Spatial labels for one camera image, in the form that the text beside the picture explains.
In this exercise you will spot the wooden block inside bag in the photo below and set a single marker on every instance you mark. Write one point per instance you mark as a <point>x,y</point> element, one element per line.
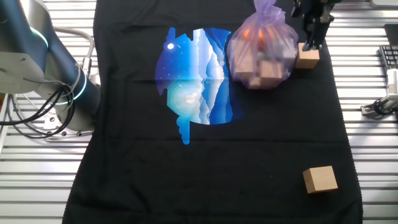
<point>244,67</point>
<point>270,71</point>

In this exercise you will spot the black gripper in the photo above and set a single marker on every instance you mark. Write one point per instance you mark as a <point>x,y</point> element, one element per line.
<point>314,9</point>

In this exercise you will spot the black flat device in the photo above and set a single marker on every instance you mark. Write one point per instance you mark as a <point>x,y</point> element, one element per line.
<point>391,34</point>

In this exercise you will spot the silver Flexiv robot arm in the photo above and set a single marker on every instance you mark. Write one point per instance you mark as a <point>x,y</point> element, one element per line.
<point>62,62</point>

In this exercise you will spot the metal table bracket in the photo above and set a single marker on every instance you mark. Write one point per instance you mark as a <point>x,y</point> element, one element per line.
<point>368,109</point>

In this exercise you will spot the black computer keyboard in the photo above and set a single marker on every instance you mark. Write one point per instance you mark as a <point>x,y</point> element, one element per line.
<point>390,57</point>

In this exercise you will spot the orange block inside bag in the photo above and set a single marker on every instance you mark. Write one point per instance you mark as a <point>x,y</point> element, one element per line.
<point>260,39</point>

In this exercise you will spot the plain wooden cube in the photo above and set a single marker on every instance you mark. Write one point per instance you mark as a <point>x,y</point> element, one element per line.
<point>320,180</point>
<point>308,59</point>

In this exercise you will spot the purple translucent plastic bag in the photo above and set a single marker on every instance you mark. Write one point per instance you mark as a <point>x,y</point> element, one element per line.
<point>264,56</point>

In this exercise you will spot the black cloth with blue print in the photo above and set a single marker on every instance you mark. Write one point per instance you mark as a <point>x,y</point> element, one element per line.
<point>217,171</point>

